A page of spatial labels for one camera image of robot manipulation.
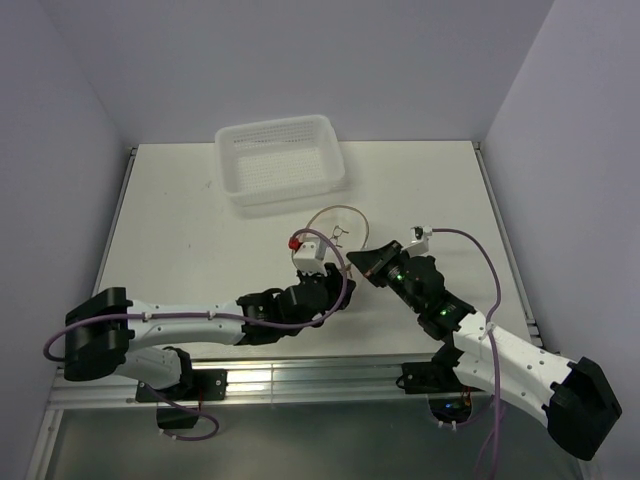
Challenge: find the white perforated plastic basket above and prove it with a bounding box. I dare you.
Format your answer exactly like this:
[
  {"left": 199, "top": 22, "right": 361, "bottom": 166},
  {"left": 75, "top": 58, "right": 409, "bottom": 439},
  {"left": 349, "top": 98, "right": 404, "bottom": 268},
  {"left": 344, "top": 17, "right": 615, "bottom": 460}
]
[{"left": 215, "top": 115, "right": 347, "bottom": 207}]

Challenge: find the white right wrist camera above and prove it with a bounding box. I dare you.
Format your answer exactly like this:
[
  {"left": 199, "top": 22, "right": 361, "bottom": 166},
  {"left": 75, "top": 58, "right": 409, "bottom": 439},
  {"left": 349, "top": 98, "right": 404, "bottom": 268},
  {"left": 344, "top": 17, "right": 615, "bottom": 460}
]
[{"left": 402, "top": 226, "right": 433, "bottom": 257}]

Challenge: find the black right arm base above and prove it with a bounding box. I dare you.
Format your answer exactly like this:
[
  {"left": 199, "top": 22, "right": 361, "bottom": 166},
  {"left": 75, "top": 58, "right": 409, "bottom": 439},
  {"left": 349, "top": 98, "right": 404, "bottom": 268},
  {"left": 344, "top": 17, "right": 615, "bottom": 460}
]
[{"left": 395, "top": 362, "right": 473, "bottom": 424}]

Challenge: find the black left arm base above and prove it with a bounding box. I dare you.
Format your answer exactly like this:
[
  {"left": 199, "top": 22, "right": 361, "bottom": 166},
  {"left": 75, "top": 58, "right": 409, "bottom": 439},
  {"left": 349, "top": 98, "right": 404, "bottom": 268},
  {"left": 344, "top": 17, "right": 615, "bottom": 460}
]
[{"left": 135, "top": 369, "right": 228, "bottom": 441}]

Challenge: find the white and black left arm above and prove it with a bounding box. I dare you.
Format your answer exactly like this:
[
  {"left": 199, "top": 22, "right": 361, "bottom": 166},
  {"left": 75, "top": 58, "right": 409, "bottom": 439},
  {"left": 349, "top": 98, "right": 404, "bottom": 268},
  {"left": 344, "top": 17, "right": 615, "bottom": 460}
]
[{"left": 63, "top": 263, "right": 356, "bottom": 399}]

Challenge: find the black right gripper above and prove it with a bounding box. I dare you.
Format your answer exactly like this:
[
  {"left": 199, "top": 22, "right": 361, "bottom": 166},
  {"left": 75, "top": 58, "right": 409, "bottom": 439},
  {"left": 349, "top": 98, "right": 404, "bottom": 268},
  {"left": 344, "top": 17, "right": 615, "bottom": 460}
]
[{"left": 347, "top": 239, "right": 424, "bottom": 313}]

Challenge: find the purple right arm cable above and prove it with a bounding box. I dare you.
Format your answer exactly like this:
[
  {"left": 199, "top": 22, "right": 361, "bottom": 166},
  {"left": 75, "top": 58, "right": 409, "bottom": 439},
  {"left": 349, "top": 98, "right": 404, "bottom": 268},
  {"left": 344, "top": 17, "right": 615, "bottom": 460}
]
[{"left": 429, "top": 227, "right": 506, "bottom": 480}]

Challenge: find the aluminium rail frame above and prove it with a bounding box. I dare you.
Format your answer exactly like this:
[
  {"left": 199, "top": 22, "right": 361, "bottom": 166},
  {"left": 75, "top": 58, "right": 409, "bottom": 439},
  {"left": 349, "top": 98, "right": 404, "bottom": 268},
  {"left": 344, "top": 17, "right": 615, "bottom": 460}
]
[{"left": 24, "top": 142, "right": 601, "bottom": 480}]

